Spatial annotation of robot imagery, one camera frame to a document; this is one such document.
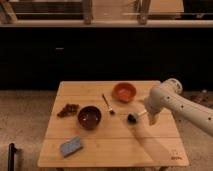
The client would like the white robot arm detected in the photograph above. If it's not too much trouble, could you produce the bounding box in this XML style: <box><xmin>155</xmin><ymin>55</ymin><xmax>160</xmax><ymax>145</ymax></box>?
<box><xmin>144</xmin><ymin>78</ymin><xmax>213</xmax><ymax>137</ymax></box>

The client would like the purple bowl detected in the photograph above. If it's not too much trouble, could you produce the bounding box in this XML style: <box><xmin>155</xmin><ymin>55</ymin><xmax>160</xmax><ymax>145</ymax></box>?
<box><xmin>78</xmin><ymin>106</ymin><xmax>102</xmax><ymax>130</ymax></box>

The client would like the blue sponge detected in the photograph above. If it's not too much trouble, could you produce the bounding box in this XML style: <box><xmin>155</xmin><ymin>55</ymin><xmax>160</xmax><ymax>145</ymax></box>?
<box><xmin>60</xmin><ymin>136</ymin><xmax>83</xmax><ymax>157</ymax></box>

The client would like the small wooden handled brush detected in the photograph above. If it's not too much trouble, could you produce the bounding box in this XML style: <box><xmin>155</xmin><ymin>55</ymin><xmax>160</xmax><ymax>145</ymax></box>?
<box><xmin>102</xmin><ymin>94</ymin><xmax>115</xmax><ymax>115</ymax></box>

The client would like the wooden folding table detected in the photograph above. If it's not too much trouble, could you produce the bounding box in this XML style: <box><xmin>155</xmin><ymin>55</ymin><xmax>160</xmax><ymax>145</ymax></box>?
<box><xmin>38</xmin><ymin>81</ymin><xmax>189</xmax><ymax>168</ymax></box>

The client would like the wooden shelf frame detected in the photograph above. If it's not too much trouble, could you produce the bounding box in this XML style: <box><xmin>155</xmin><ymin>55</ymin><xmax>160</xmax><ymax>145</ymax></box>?
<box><xmin>0</xmin><ymin>0</ymin><xmax>213</xmax><ymax>28</ymax></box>

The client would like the orange bowl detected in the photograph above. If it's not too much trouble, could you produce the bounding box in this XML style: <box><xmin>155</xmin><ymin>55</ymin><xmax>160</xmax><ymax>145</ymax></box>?
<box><xmin>112</xmin><ymin>82</ymin><xmax>137</xmax><ymax>103</ymax></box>

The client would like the black chair back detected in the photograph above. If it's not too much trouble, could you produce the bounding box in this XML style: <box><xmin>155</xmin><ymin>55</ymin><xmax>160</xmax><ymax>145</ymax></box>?
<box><xmin>8</xmin><ymin>143</ymin><xmax>17</xmax><ymax>171</ymax></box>

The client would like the bunch of dark grapes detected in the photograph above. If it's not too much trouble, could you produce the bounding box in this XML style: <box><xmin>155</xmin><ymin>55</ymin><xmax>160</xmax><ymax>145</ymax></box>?
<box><xmin>57</xmin><ymin>104</ymin><xmax>79</xmax><ymax>117</ymax></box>

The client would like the black white dish brush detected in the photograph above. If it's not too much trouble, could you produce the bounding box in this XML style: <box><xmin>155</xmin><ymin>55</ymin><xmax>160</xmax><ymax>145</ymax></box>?
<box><xmin>127</xmin><ymin>110</ymin><xmax>147</xmax><ymax>124</ymax></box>

